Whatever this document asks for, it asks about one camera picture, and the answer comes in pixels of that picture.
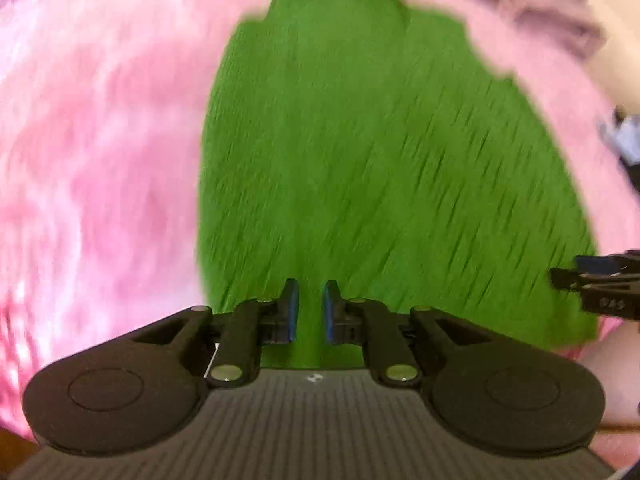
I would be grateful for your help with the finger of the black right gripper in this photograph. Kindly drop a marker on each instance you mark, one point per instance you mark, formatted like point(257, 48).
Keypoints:
point(615, 295)
point(625, 263)

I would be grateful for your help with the lilac striped quilt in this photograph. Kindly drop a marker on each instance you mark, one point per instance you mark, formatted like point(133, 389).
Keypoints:
point(525, 5)

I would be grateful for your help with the green knitted sweater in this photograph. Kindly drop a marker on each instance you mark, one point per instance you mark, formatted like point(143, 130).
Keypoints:
point(362, 141)

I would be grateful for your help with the light blue clothes pile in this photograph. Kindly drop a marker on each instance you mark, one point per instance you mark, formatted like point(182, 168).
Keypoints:
point(621, 134)

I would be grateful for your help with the pink floral bed sheet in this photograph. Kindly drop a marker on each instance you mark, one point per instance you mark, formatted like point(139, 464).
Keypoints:
point(102, 105)

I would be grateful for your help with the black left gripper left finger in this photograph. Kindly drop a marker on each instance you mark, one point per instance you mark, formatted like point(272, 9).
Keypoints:
point(139, 389)

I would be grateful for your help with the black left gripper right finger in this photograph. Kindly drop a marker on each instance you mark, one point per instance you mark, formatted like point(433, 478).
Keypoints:
point(490, 390)

